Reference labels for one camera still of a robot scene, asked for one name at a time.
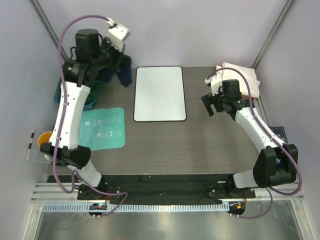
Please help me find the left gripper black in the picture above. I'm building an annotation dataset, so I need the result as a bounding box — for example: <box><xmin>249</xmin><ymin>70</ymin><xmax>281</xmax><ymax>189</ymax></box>
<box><xmin>92</xmin><ymin>36</ymin><xmax>126</xmax><ymax>72</ymax></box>

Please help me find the navy blue t shirt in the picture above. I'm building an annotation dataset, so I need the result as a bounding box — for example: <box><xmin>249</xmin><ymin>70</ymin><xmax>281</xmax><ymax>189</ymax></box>
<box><xmin>96</xmin><ymin>54</ymin><xmax>133</xmax><ymax>88</ymax></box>

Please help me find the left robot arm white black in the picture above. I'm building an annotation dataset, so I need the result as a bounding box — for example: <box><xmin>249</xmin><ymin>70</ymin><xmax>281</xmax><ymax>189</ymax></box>
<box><xmin>40</xmin><ymin>25</ymin><xmax>129</xmax><ymax>200</ymax></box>

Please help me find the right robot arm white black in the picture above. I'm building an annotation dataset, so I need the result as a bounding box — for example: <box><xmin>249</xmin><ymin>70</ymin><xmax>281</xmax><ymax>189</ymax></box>
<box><xmin>201</xmin><ymin>79</ymin><xmax>298</xmax><ymax>198</ymax></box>

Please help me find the green t shirt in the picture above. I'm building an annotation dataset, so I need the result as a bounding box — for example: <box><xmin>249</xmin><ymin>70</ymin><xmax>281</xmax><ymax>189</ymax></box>
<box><xmin>85</xmin><ymin>80</ymin><xmax>103</xmax><ymax>105</ymax></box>

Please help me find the white board with black rim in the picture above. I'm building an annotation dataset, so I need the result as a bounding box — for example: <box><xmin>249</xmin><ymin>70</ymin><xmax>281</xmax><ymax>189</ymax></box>
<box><xmin>133</xmin><ymin>66</ymin><xmax>187</xmax><ymax>122</ymax></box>

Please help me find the teal laundry basket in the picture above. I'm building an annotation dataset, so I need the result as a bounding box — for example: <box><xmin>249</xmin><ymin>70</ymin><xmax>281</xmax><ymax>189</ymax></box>
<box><xmin>53</xmin><ymin>79</ymin><xmax>104</xmax><ymax>111</ymax></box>

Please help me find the teal cutting board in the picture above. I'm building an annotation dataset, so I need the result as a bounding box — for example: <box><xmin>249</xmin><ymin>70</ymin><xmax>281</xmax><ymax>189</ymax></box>
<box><xmin>78</xmin><ymin>107</ymin><xmax>126</xmax><ymax>151</ymax></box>

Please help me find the dark blue book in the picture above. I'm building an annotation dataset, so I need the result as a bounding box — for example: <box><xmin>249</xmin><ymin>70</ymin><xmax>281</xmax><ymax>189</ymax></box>
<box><xmin>269</xmin><ymin>126</ymin><xmax>288</xmax><ymax>144</ymax></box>

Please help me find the white mug orange inside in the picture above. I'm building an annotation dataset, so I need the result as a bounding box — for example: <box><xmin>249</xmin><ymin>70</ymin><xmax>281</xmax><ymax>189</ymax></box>
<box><xmin>37</xmin><ymin>131</ymin><xmax>52</xmax><ymax>163</ymax></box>

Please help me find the black white marker pen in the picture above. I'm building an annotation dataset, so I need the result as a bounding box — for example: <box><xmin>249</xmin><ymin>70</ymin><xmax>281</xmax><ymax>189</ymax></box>
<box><xmin>28</xmin><ymin>132</ymin><xmax>35</xmax><ymax>150</ymax></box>

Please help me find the clear acrylic tray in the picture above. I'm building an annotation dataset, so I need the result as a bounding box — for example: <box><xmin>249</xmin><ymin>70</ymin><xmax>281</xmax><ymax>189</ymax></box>
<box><xmin>26</xmin><ymin>130</ymin><xmax>51</xmax><ymax>164</ymax></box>

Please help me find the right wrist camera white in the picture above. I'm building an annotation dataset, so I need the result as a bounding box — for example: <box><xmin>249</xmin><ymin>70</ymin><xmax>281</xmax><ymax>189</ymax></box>
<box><xmin>204</xmin><ymin>75</ymin><xmax>222</xmax><ymax>96</ymax></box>

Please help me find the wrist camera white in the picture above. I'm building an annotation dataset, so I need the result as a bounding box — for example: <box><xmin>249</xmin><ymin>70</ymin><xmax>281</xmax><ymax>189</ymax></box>
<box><xmin>204</xmin><ymin>75</ymin><xmax>222</xmax><ymax>96</ymax></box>
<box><xmin>107</xmin><ymin>23</ymin><xmax>130</xmax><ymax>53</ymax></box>

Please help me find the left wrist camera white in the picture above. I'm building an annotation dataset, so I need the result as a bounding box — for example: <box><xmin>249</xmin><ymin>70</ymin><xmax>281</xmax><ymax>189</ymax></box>
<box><xmin>107</xmin><ymin>23</ymin><xmax>130</xmax><ymax>53</ymax></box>

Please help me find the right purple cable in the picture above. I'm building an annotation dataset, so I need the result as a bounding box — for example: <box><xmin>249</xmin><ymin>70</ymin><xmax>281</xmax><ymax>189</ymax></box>
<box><xmin>208</xmin><ymin>67</ymin><xmax>303</xmax><ymax>219</ymax></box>

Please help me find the purple cable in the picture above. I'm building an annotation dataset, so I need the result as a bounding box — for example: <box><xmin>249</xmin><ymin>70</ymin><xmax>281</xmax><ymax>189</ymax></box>
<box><xmin>51</xmin><ymin>14</ymin><xmax>129</xmax><ymax>217</ymax></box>
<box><xmin>208</xmin><ymin>67</ymin><xmax>303</xmax><ymax>219</ymax></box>

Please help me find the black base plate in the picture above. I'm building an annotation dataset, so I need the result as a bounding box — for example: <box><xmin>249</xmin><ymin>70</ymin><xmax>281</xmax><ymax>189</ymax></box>
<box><xmin>77</xmin><ymin>174</ymin><xmax>256</xmax><ymax>201</ymax></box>

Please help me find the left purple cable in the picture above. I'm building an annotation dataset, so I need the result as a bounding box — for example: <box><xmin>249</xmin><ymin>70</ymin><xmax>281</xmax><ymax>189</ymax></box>
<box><xmin>51</xmin><ymin>14</ymin><xmax>129</xmax><ymax>217</ymax></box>

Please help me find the white slotted cable duct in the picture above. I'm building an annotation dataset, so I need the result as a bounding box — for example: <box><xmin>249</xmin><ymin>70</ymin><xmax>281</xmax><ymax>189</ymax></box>
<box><xmin>42</xmin><ymin>202</ymin><xmax>230</xmax><ymax>213</ymax></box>

